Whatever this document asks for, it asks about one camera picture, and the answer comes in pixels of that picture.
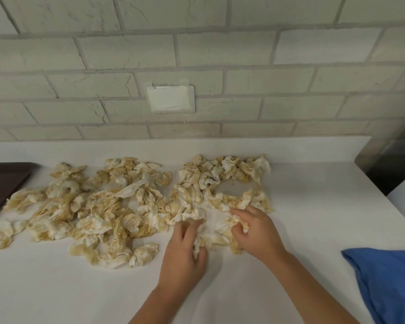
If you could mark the blue cloth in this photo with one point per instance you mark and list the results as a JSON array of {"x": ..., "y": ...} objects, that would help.
[{"x": 388, "y": 283}]

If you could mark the dark brown tray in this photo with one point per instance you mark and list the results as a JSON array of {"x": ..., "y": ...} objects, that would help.
[{"x": 3, "y": 185}]

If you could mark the person's right forearm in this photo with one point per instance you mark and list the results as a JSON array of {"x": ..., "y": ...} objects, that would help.
[{"x": 307, "y": 290}]

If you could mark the person's left hand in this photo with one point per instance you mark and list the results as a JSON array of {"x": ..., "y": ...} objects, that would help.
[{"x": 180, "y": 263}]

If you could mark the pile of stained crumpled tissues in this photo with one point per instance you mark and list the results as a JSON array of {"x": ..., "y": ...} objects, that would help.
[{"x": 104, "y": 205}]

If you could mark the white stained tissue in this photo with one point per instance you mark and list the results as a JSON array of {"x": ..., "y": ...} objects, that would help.
[{"x": 216, "y": 229}]

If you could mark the person's right thumb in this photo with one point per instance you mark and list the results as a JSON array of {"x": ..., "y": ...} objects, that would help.
[{"x": 238, "y": 236}]

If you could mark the person's left thumb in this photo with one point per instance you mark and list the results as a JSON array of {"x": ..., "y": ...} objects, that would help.
[{"x": 201, "y": 258}]

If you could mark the person's left forearm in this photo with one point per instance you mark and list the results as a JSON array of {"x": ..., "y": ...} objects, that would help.
[{"x": 152, "y": 305}]

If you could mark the white wall outlet cover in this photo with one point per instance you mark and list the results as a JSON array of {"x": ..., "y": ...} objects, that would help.
[{"x": 170, "y": 97}]

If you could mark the person's right hand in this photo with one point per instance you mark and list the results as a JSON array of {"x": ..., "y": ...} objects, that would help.
[{"x": 260, "y": 237}]

